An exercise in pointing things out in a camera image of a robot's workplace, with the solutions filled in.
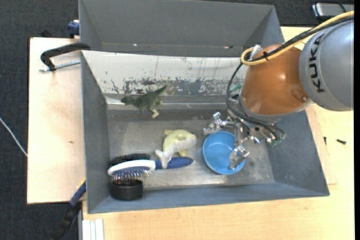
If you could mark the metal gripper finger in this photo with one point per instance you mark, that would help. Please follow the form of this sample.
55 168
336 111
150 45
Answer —
215 123
238 156

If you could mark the blue bowl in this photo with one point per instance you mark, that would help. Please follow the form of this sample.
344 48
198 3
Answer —
218 154

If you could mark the yellow and white plush whale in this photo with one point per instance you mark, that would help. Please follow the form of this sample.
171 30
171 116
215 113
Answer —
180 143

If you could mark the green toy dinosaur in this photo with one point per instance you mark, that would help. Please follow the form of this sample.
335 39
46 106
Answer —
146 101

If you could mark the white and blue brush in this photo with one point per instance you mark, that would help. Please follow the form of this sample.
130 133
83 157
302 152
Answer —
135 165

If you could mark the small black screw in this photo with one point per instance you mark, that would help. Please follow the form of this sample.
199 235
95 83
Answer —
341 141

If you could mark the grey metal bin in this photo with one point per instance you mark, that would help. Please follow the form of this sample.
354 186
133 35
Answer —
180 22

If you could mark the black round puck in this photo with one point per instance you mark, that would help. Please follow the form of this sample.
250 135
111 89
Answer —
126 191

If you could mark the pale wood board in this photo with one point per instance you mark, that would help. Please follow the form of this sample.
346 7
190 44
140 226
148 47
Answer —
56 126

